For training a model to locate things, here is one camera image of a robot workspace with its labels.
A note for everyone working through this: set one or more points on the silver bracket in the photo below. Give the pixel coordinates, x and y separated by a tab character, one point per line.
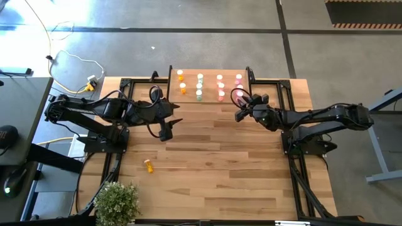
292	223

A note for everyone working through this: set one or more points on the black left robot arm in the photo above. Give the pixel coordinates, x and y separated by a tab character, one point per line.
81	110

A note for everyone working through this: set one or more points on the salmon medicine bottle white cap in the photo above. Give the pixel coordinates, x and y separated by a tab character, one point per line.
219	78
221	86
221	95

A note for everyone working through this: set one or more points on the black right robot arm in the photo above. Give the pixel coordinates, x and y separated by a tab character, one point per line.
329	114

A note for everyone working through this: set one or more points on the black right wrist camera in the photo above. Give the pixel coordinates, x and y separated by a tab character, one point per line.
242	115

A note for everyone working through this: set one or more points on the black rounded case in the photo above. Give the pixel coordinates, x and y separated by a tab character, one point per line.
7	136

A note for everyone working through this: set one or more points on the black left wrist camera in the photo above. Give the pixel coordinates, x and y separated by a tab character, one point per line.
166	133

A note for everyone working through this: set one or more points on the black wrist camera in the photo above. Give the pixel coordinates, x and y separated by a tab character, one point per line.
166	133
242	115

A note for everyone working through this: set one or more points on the black computer mouse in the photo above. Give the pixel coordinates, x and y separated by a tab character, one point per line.
12	185

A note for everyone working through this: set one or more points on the black aluminium table frame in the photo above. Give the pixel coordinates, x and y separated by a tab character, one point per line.
285	83

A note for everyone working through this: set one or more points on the grey desk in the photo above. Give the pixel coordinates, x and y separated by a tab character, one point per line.
22	103

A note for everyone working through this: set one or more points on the orange medicine bottle white cap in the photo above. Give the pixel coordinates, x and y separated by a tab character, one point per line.
149	166
182	89
180	76

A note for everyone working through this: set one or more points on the white sheet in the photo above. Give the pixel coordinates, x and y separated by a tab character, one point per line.
73	150

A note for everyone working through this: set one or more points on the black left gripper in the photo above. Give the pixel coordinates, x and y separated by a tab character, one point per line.
155	112

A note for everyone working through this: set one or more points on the grey-blue metal table frame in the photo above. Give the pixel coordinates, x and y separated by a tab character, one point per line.
376	144

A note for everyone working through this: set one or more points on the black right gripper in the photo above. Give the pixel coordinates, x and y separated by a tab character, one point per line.
267	116

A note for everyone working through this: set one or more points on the artificial green plant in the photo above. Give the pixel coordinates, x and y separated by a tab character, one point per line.
116	202

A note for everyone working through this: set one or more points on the yellow plug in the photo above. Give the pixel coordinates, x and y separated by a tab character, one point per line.
90	86

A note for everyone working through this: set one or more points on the wooden shelf black metal frame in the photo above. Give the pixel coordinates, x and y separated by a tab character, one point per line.
208	72

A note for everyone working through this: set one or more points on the black mat hazard-striped edge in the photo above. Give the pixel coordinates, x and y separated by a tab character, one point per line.
361	12

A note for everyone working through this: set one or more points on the black desk support beam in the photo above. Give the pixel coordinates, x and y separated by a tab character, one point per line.
53	158

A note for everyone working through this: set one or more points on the white power adapter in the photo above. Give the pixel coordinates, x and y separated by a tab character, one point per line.
92	78

